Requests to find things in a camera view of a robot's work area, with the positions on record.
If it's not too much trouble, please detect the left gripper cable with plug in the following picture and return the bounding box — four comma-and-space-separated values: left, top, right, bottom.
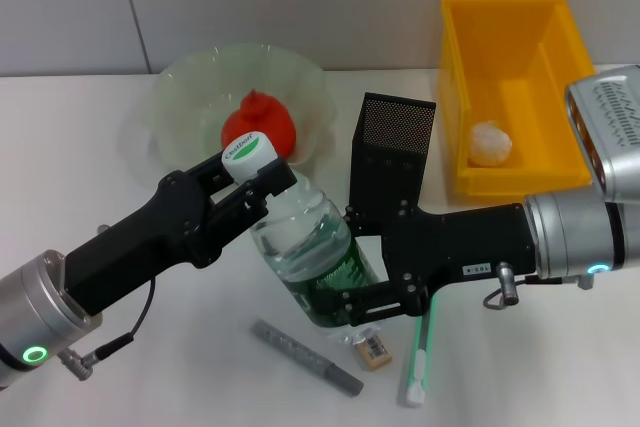
57, 276, 156, 381

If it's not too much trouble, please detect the white paper ball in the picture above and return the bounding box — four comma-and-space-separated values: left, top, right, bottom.
469, 120, 514, 168

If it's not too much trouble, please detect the yellow plastic bin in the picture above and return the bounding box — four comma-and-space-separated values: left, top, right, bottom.
439, 0, 599, 197

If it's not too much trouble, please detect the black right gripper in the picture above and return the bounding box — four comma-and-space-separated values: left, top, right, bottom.
318, 203, 537, 328

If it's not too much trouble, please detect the green utility knife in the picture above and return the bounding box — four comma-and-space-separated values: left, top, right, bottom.
397, 306, 440, 407

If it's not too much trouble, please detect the beige eraser with barcode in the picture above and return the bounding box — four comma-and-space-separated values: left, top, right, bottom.
352, 334, 394, 373

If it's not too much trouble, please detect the clear green-label water bottle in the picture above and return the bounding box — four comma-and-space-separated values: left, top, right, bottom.
220, 130, 384, 346

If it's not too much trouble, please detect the grey glitter pen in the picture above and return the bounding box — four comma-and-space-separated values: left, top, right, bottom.
249, 319, 365, 397

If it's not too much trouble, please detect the gripper cable with plug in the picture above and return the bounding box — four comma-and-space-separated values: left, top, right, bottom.
482, 261, 596, 311
57, 276, 156, 381

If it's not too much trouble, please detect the black mesh pen holder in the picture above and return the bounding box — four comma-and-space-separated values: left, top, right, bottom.
348, 91, 437, 221

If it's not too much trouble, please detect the pale green glass fruit bowl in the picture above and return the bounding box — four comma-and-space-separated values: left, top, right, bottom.
144, 41, 337, 183

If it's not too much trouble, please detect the right gripper cable with plug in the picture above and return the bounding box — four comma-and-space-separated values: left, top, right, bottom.
482, 261, 596, 311

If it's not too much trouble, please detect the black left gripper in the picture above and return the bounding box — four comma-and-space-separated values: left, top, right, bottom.
63, 153, 299, 316

